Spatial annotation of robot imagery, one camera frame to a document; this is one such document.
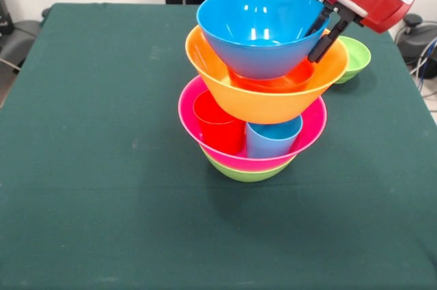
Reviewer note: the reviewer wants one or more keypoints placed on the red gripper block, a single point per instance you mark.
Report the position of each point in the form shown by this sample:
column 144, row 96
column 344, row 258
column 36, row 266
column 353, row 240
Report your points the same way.
column 362, row 0

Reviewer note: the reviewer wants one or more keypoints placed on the small green bowl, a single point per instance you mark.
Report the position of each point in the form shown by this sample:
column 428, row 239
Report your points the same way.
column 358, row 58

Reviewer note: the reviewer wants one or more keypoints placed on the small red-orange bowl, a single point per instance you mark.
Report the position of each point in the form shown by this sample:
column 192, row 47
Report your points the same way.
column 300, row 80

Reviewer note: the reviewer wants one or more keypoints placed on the large blue bowl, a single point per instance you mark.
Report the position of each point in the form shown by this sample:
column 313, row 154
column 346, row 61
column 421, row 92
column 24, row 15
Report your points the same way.
column 259, row 58

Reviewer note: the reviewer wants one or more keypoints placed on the large pink bowl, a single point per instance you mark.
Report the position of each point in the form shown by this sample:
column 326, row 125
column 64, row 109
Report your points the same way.
column 307, row 123

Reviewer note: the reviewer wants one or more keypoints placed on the large orange bowl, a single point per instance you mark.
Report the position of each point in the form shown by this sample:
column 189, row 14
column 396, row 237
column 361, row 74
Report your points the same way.
column 259, row 105

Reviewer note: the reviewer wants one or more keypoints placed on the blue cup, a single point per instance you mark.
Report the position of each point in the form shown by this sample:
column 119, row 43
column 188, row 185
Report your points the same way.
column 269, row 143

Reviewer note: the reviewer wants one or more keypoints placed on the red cup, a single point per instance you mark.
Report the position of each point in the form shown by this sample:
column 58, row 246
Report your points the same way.
column 222, row 133

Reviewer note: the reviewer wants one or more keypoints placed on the large green bowl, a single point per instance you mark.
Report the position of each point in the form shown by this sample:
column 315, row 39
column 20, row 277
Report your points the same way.
column 249, row 175

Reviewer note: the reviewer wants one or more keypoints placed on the dark green tablecloth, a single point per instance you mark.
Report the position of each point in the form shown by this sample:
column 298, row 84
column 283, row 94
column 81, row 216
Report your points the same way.
column 102, row 201

